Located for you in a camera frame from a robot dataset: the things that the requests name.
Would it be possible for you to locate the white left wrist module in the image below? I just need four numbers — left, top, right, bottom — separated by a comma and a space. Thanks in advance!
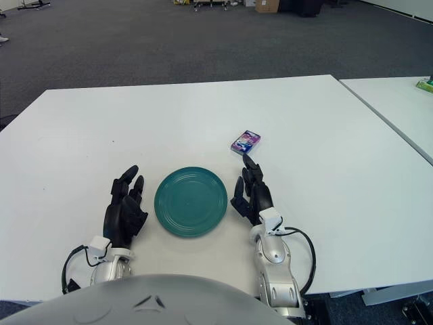
88, 236, 112, 261

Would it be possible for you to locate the black floor stand base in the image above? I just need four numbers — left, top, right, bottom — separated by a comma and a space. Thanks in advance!
16, 0, 51, 10

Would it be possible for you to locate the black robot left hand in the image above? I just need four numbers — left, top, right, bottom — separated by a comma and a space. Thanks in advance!
103, 165, 149, 250

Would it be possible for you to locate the brown cardboard box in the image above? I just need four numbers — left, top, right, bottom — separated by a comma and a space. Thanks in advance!
255, 0, 280, 14

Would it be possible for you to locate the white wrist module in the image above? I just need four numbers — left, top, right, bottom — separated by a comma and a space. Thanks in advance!
258, 208, 285, 236
88, 236, 112, 261

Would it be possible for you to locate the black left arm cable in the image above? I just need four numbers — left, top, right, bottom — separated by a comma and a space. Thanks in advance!
61, 244, 99, 294

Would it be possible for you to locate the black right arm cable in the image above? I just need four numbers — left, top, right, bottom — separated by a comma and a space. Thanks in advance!
277, 226, 317, 295

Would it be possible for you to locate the large black bin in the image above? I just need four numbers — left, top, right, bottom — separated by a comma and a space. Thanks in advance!
279, 0, 321, 18

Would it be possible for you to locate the teal green round plate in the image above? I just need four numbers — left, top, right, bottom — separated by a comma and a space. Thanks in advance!
154, 165, 229, 238

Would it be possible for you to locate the wheeled metal trolley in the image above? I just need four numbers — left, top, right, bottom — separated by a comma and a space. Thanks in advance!
174, 0, 237, 13

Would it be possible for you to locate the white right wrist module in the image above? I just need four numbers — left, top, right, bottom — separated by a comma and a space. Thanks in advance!
258, 208, 285, 236

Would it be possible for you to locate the purple gum pack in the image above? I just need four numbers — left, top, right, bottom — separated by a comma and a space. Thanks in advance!
231, 129, 262, 156

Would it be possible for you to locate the white neighbouring table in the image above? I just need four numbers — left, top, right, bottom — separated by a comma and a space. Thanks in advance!
339, 76, 433, 167

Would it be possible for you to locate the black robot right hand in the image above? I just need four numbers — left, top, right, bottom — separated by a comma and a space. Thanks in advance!
230, 154, 275, 225

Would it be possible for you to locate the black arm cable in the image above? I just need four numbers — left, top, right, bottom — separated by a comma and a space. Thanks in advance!
277, 226, 317, 295
61, 244, 99, 294

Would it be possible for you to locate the grey robot torso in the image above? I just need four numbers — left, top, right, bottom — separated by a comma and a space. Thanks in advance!
0, 273, 298, 325

